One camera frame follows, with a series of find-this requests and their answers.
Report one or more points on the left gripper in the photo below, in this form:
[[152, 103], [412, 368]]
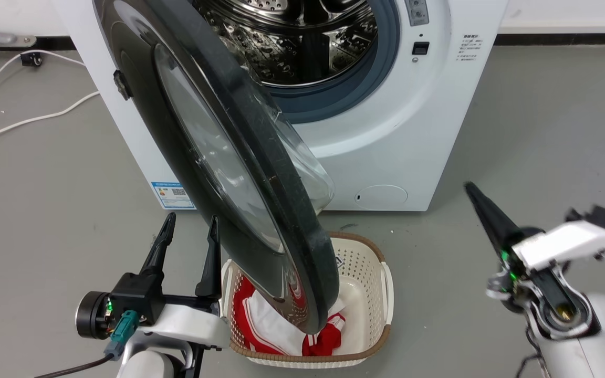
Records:
[[134, 296]]

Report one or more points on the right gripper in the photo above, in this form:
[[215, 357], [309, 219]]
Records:
[[565, 244]]

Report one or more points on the dark round washing machine door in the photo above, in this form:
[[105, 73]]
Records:
[[260, 157]]

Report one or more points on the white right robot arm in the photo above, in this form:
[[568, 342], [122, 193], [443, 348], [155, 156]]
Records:
[[596, 352]]

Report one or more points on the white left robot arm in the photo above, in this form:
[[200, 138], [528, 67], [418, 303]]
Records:
[[150, 365]]

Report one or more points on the white front-load washing machine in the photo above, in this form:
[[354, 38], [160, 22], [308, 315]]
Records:
[[386, 147]]

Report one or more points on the black door lock socket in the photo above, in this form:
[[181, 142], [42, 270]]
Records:
[[420, 48]]

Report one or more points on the blue-grey rubber door gasket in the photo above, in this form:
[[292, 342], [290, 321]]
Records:
[[372, 79]]

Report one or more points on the blue energy label sticker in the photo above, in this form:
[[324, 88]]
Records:
[[171, 194]]

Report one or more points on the red and white garment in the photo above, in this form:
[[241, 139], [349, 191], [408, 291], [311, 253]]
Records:
[[252, 317]]

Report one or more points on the round white filter cover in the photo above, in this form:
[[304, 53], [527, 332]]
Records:
[[382, 197]]

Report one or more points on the cream perforated laundry basket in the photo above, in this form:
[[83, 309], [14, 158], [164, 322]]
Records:
[[365, 294]]

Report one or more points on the printed text sticker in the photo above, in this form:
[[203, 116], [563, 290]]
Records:
[[471, 47]]

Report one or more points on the stainless steel washer drum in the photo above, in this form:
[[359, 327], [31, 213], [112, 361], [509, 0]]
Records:
[[308, 47]]

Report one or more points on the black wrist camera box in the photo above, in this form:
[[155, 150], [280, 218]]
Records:
[[602, 216]]

